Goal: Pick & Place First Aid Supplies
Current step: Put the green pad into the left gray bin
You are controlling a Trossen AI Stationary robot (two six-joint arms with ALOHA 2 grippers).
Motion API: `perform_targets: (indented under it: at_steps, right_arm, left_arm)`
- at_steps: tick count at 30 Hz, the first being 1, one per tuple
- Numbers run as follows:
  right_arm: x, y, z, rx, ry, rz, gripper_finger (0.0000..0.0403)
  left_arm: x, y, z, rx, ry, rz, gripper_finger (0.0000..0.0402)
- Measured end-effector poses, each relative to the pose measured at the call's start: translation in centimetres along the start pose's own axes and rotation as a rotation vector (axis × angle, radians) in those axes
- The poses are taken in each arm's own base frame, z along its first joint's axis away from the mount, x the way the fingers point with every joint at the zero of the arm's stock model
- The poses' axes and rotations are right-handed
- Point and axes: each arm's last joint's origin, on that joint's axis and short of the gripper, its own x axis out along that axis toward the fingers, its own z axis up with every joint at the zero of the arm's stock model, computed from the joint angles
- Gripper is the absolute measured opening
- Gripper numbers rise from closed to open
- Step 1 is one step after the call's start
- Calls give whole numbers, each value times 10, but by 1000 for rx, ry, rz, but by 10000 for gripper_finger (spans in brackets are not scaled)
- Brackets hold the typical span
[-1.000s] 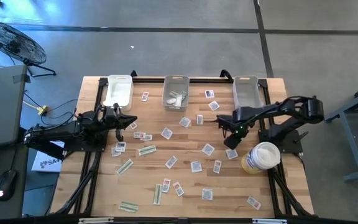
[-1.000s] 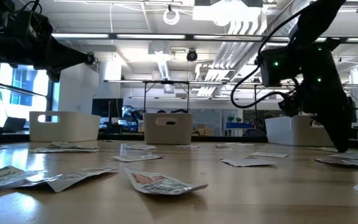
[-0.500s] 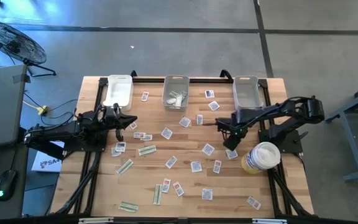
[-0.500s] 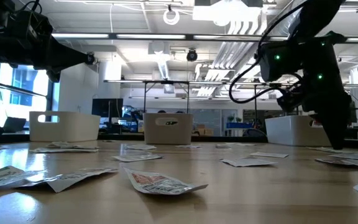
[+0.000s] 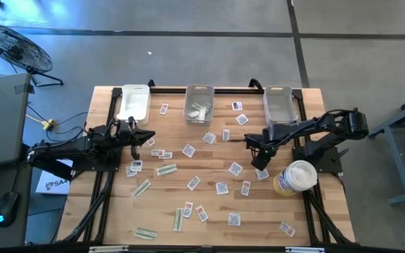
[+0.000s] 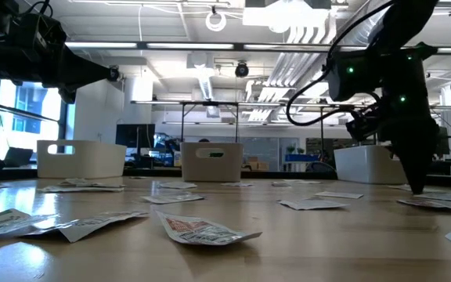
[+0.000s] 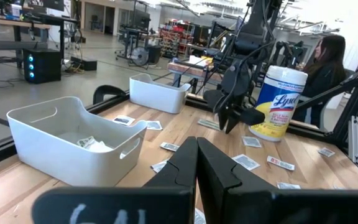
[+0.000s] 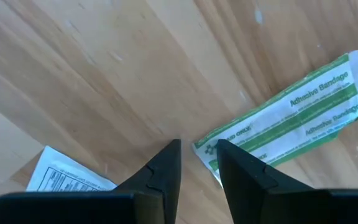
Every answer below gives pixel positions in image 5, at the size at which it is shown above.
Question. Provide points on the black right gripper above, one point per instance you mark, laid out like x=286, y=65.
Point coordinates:
x=257, y=142

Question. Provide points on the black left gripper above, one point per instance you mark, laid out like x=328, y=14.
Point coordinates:
x=127, y=137

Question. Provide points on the alcohol antiseptic pad packet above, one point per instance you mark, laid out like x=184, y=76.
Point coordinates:
x=234, y=219
x=237, y=105
x=209, y=137
x=242, y=119
x=235, y=168
x=221, y=188
x=136, y=166
x=188, y=150
x=129, y=173

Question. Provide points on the white plastic bin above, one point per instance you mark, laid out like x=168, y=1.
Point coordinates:
x=198, y=93
x=280, y=105
x=134, y=105

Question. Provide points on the packets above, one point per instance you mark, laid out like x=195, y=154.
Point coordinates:
x=245, y=188
x=261, y=174

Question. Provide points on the white barcode packet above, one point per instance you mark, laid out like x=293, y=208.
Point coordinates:
x=193, y=183
x=168, y=155

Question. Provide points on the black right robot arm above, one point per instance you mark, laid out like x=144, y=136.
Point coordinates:
x=329, y=123

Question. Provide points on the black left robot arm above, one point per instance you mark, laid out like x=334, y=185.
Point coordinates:
x=65, y=151

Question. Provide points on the yellow wipes canister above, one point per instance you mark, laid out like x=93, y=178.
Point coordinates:
x=299, y=175

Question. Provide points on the yellow power plug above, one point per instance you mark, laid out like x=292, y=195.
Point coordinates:
x=49, y=124

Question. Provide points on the white paper sheet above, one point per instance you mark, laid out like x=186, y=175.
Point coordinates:
x=53, y=186

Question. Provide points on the white label strip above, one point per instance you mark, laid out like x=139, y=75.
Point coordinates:
x=304, y=249
x=108, y=248

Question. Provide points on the black floor fan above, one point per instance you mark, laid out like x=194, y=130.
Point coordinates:
x=16, y=50

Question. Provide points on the black computer mouse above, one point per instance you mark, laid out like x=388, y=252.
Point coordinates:
x=7, y=207

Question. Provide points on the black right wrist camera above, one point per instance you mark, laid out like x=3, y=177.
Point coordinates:
x=261, y=162

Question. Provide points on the black frame clamp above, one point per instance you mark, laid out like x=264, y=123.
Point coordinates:
x=256, y=84
x=151, y=83

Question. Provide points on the grey metal table frame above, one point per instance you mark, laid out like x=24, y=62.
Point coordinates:
x=399, y=161

